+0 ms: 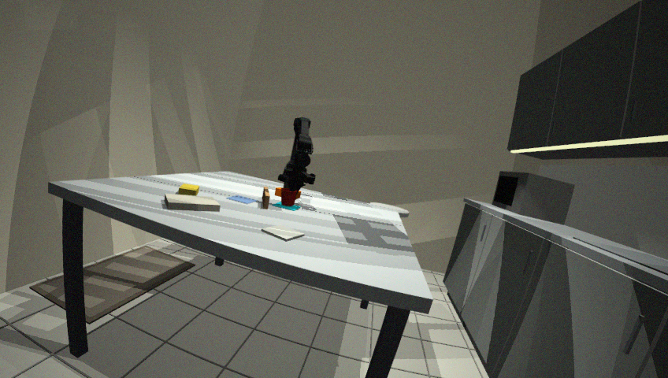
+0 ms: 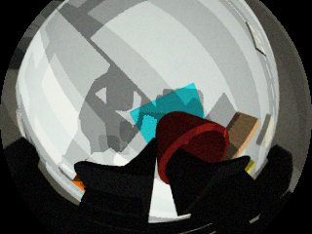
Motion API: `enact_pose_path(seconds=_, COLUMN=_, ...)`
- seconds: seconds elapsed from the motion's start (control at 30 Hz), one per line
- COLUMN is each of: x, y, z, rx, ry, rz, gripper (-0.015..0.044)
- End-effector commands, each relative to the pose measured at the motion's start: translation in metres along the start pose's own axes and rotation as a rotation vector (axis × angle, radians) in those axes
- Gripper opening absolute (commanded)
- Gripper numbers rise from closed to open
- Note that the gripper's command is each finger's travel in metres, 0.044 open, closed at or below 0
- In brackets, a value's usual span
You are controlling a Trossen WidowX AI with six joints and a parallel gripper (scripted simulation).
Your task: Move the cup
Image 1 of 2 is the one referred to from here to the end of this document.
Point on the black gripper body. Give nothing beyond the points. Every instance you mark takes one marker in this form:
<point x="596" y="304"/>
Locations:
<point x="292" y="177"/>

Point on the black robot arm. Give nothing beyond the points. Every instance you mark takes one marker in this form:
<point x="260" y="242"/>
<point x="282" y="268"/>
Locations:
<point x="302" y="147"/>

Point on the yellow rectangular block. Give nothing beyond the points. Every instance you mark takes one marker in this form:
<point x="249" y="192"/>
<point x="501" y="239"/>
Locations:
<point x="188" y="189"/>

